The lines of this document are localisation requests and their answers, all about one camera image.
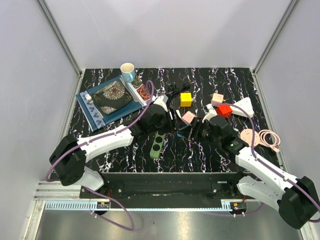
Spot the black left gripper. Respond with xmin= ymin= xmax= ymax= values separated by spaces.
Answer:
xmin=149 ymin=107 xmax=187 ymax=134

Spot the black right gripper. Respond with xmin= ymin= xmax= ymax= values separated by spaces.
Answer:
xmin=178 ymin=117 xmax=221 ymax=146

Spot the pink cube socket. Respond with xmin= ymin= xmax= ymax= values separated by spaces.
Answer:
xmin=181 ymin=111 xmax=196 ymax=125

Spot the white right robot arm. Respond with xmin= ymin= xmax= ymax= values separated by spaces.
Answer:
xmin=186 ymin=116 xmax=320 ymax=230

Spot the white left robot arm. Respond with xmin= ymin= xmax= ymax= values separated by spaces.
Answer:
xmin=49 ymin=103 xmax=182 ymax=198

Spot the green power strip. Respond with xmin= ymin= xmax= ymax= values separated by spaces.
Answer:
xmin=149 ymin=131 xmax=166 ymax=159

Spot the yellow cube socket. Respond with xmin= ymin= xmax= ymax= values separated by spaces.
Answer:
xmin=179 ymin=92 xmax=193 ymax=108

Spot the red cube socket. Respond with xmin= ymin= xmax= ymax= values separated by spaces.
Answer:
xmin=216 ymin=105 xmax=233 ymax=118

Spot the beige cube socket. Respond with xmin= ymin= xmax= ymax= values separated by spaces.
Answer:
xmin=211 ymin=93 xmax=226 ymax=105

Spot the pink round socket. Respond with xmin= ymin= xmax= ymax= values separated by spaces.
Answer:
xmin=240 ymin=128 xmax=260 ymax=147

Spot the white triangular power strip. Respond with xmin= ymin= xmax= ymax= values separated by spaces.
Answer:
xmin=230 ymin=97 xmax=255 ymax=118

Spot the dark floral square plate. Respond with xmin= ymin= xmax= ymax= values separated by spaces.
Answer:
xmin=92 ymin=80 xmax=133 ymax=115

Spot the teal ceramic mug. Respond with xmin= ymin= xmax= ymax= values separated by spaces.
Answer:
xmin=120 ymin=62 xmax=136 ymax=83

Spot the silver fork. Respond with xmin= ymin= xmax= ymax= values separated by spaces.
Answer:
xmin=85 ymin=93 xmax=103 ymax=118

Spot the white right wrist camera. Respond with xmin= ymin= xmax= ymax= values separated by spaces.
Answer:
xmin=202 ymin=104 xmax=218 ymax=122

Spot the black power cable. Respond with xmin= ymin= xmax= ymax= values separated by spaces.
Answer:
xmin=166 ymin=83 xmax=191 ymax=111

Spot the pink coiled cable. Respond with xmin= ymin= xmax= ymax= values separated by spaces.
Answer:
xmin=259 ymin=129 xmax=282 ymax=153

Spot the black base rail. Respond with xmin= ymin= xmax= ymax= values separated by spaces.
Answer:
xmin=79 ymin=172 xmax=256 ymax=210

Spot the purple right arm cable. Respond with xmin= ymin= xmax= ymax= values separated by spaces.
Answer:
xmin=204 ymin=103 xmax=320 ymax=222

